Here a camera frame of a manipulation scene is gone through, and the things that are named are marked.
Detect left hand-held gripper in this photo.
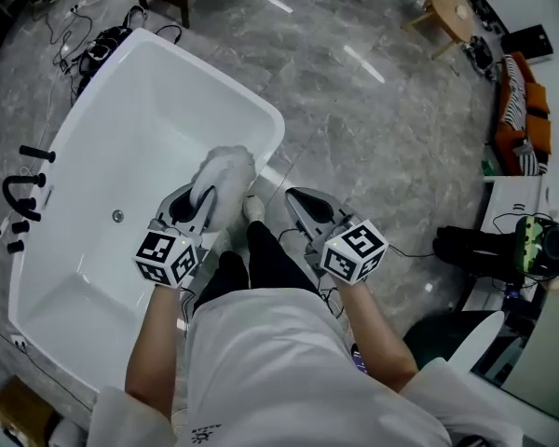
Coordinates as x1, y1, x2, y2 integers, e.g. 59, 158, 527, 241
132, 183, 218, 291

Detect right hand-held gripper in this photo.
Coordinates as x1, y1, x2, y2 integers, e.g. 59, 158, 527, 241
284, 186, 389, 285

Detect white fluffy cleaning mitt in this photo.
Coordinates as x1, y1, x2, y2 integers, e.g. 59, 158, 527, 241
189, 144, 257, 233

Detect white bathtub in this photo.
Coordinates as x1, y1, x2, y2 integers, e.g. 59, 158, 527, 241
7, 28, 286, 393

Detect person's right forearm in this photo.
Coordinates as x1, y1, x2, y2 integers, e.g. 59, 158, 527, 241
337, 277, 419, 393

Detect person's left forearm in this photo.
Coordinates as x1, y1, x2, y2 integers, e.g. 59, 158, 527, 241
124, 281, 190, 421

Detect person's right white shoe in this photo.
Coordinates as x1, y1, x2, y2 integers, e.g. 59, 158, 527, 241
242, 195, 267, 224

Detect person's black trousers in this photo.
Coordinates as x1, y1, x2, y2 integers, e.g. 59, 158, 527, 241
193, 219, 322, 316

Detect dark purple phone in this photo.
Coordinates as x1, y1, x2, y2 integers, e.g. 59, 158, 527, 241
350, 342, 372, 376

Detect black hand shower rod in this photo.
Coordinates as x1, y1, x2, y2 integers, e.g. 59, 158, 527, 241
19, 144, 57, 163

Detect black bag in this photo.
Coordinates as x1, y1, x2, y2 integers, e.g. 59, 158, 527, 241
432, 224, 525, 279

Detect person's white shirt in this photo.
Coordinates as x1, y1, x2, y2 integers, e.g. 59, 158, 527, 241
92, 286, 525, 447

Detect black arched faucet spout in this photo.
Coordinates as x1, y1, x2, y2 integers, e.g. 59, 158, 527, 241
2, 173, 48, 223

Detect white oval seat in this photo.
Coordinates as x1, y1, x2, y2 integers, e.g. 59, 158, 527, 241
446, 309, 507, 376

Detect black and green helmet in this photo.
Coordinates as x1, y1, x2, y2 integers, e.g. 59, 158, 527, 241
514, 215, 559, 278

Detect orange chair with striped cushion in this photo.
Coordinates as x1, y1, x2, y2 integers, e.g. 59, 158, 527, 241
495, 51, 553, 177

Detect light wooden stool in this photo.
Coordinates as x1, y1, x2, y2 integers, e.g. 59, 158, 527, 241
402, 0, 475, 61

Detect black flat box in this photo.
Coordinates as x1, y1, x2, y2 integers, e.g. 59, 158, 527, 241
500, 24, 555, 67

